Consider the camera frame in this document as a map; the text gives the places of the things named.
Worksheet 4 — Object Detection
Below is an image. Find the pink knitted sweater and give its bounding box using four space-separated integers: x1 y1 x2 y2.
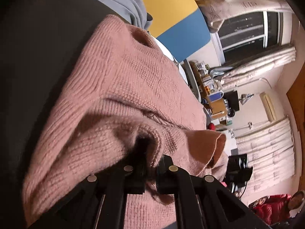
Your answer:
22 15 228 228

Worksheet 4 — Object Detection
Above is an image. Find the person's right hand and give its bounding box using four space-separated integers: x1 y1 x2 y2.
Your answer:
233 190 241 198

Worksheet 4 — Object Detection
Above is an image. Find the person in red jacket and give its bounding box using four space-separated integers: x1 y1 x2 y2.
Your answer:
248 190 304 225

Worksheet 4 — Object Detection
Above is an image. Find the red garment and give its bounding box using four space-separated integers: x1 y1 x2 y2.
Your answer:
207 123 216 131

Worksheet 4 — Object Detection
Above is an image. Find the cluttered wooden shelf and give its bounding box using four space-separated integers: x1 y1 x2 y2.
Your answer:
190 62 239 127

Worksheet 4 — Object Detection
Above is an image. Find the white printed pillow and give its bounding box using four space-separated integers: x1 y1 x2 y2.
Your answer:
150 35 189 86

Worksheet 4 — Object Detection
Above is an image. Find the light blue grey garment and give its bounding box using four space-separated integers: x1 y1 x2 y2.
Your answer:
98 0 153 30

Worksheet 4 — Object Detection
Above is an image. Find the white wall air conditioner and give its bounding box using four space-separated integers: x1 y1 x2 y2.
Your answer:
259 92 277 123

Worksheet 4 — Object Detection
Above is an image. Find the dark window with white frame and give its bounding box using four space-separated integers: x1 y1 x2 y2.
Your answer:
217 11 283 65

